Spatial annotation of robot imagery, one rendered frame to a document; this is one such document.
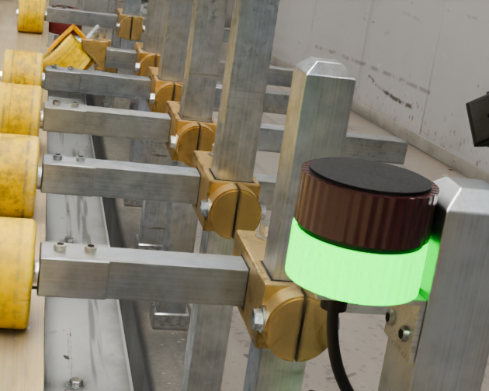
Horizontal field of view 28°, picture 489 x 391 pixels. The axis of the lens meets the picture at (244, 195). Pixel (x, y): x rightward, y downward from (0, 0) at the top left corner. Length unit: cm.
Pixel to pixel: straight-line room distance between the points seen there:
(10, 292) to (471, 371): 35
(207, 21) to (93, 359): 48
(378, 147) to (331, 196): 87
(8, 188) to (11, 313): 25
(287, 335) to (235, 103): 30
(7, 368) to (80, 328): 74
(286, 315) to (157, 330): 58
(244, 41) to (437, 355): 50
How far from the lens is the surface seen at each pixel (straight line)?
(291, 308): 67
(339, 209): 40
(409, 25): 630
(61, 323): 142
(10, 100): 117
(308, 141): 66
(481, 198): 43
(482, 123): 53
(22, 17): 215
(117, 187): 95
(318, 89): 65
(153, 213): 145
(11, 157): 93
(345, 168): 42
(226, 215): 90
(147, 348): 119
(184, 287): 72
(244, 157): 92
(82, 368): 130
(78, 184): 95
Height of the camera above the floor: 121
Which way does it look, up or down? 16 degrees down
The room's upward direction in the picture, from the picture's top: 8 degrees clockwise
